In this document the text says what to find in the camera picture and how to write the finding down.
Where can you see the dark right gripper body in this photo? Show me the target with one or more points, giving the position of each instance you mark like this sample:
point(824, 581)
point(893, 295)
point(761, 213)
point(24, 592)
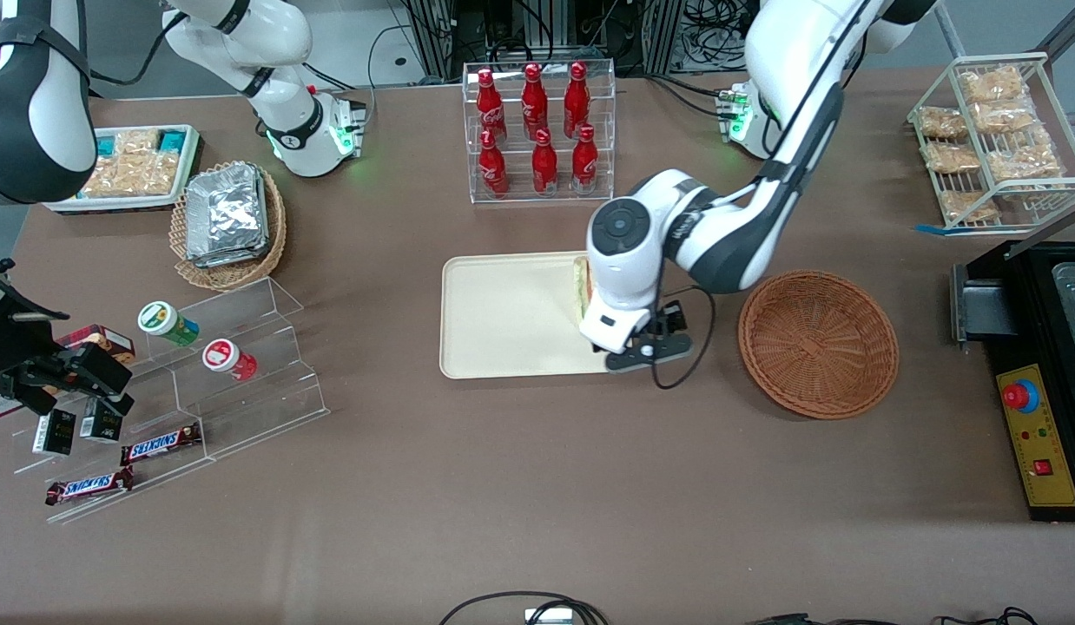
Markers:
point(18, 343)

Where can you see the triangle sandwich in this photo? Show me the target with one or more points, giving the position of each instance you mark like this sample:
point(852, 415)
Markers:
point(580, 291)

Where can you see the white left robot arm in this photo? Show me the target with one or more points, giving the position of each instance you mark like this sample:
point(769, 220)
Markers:
point(798, 61)

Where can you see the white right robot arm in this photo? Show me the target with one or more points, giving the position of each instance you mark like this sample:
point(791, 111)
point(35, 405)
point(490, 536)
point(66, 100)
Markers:
point(286, 43)

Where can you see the cream rectangular tray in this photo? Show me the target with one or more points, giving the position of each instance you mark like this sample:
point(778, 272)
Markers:
point(503, 314)

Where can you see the white snack tray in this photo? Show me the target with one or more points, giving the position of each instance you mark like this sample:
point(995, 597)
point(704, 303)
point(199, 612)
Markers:
point(69, 205)

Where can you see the light tan wicker basket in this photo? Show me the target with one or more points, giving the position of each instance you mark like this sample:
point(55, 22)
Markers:
point(229, 273)

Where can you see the brown round wicker basket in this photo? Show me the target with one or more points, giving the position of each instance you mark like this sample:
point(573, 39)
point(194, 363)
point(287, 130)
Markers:
point(815, 347)

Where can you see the dark red chocolate box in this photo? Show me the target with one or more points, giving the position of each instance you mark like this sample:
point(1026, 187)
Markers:
point(103, 338)

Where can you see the small black box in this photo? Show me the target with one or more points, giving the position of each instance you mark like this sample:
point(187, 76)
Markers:
point(55, 432)
point(101, 423)

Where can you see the green white round can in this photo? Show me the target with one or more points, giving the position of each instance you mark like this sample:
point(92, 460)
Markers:
point(166, 323)

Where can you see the snickers chocolate bar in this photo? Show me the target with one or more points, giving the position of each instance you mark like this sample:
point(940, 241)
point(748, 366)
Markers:
point(160, 444)
point(88, 487)

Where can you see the red white round can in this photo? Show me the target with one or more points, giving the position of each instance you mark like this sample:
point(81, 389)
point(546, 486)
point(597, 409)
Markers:
point(227, 358)

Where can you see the clear acrylic bottle rack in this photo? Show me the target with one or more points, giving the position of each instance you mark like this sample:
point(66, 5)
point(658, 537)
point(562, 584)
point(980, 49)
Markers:
point(542, 187)

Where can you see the red cola bottle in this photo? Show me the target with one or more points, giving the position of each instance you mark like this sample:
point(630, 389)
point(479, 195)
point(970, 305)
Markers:
point(576, 100)
point(492, 169)
point(584, 161)
point(544, 165)
point(534, 100)
point(491, 108)

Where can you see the clear acrylic stepped stand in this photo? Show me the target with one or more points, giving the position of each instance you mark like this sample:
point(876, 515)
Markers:
point(260, 408)

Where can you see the clear bagged nut snacks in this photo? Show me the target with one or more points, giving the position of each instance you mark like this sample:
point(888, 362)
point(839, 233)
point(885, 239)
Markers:
point(134, 169)

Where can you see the silver foil packet stack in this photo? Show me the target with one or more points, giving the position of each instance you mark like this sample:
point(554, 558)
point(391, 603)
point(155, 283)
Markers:
point(227, 213)

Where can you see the teal snack packet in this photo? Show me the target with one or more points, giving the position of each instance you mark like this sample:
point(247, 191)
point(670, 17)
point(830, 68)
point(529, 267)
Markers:
point(173, 141)
point(108, 146)

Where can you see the small silver device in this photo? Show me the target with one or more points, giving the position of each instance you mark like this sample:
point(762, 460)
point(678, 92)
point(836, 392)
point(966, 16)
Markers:
point(548, 616)

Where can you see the clear bag of snacks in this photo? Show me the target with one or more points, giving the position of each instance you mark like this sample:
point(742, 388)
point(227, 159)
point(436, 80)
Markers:
point(950, 158)
point(941, 121)
point(1002, 117)
point(1024, 163)
point(970, 207)
point(993, 83)

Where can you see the red emergency stop button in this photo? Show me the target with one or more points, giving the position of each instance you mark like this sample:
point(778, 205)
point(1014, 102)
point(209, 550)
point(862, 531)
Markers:
point(1017, 396)

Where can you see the black equipment base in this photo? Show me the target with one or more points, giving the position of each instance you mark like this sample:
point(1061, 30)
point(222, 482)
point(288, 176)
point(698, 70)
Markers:
point(1037, 286)

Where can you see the yellow control panel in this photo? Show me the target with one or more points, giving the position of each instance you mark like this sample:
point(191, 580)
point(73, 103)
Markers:
point(1045, 443)

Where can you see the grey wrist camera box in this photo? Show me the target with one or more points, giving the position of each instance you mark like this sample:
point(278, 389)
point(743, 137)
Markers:
point(650, 349)

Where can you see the aluminium frame post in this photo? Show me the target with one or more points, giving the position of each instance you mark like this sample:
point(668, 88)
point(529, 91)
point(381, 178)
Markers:
point(663, 35)
point(433, 35)

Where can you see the grey metal bracket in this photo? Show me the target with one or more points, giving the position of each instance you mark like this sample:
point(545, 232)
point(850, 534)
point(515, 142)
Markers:
point(980, 304)

